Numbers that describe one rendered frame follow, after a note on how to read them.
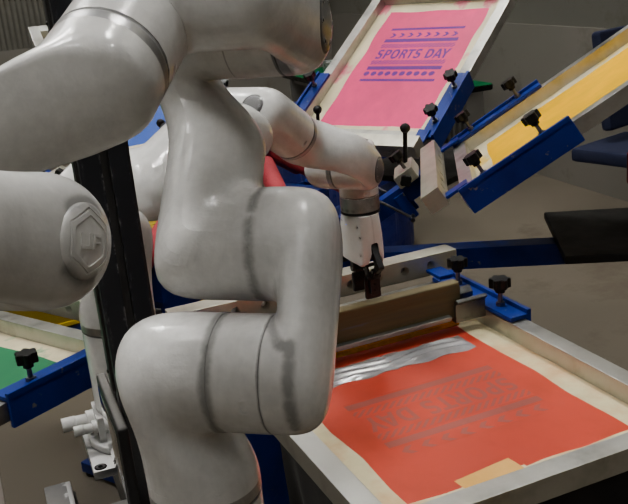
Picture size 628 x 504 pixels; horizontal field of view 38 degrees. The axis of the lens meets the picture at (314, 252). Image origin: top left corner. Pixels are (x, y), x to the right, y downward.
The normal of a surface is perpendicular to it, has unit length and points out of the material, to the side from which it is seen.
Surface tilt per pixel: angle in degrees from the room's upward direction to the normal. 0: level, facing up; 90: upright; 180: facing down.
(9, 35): 90
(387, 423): 0
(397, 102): 32
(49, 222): 77
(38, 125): 109
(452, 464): 0
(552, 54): 90
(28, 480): 0
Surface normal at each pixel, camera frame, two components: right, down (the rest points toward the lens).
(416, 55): -0.39, -0.65
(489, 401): -0.09, -0.95
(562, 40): -0.93, 0.19
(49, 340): -0.59, 0.30
